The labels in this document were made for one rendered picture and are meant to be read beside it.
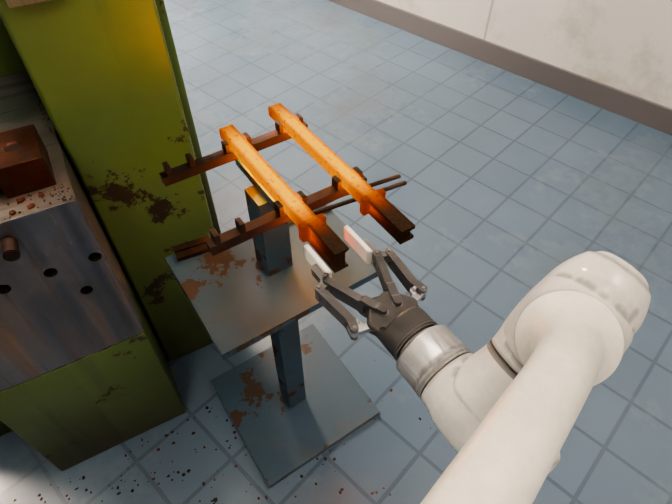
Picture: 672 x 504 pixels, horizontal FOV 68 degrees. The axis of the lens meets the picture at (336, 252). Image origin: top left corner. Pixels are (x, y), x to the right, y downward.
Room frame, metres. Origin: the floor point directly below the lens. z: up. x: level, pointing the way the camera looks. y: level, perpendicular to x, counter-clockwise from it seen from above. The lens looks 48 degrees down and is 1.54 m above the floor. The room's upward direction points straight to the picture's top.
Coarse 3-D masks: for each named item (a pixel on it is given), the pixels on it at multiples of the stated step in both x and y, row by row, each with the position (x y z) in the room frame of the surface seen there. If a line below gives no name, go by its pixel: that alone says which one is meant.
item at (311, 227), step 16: (224, 128) 0.85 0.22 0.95; (240, 144) 0.80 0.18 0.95; (240, 160) 0.78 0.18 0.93; (256, 160) 0.75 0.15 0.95; (256, 176) 0.72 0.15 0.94; (272, 176) 0.70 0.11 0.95; (272, 192) 0.67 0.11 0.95; (288, 192) 0.66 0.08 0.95; (288, 208) 0.62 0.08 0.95; (304, 208) 0.62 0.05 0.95; (304, 224) 0.57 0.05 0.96; (320, 224) 0.57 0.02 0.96; (304, 240) 0.57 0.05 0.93; (320, 240) 0.55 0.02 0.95; (336, 240) 0.53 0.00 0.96; (336, 256) 0.51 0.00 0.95
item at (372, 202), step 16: (272, 112) 0.91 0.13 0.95; (288, 112) 0.91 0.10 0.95; (288, 128) 0.86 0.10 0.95; (304, 128) 0.85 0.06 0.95; (304, 144) 0.81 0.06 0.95; (320, 144) 0.80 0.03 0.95; (320, 160) 0.76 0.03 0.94; (336, 160) 0.75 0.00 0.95; (352, 176) 0.70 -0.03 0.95; (352, 192) 0.67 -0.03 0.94; (368, 192) 0.66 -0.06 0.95; (384, 192) 0.65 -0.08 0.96; (368, 208) 0.63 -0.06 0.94; (384, 208) 0.61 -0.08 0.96; (384, 224) 0.60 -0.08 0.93; (400, 224) 0.58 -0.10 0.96; (400, 240) 0.56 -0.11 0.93
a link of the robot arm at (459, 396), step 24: (456, 360) 0.31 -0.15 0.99; (480, 360) 0.30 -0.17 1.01; (432, 384) 0.29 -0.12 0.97; (456, 384) 0.28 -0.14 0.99; (480, 384) 0.27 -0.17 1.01; (504, 384) 0.26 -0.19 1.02; (432, 408) 0.27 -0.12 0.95; (456, 408) 0.25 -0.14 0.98; (480, 408) 0.25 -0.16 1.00; (456, 432) 0.23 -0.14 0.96
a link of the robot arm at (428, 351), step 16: (416, 336) 0.35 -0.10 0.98; (432, 336) 0.35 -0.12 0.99; (448, 336) 0.35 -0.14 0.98; (400, 352) 0.35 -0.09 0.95; (416, 352) 0.33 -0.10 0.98; (432, 352) 0.32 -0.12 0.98; (448, 352) 0.32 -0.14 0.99; (464, 352) 0.33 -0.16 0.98; (400, 368) 0.32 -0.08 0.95; (416, 368) 0.31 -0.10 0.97; (432, 368) 0.30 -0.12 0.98; (416, 384) 0.30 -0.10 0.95
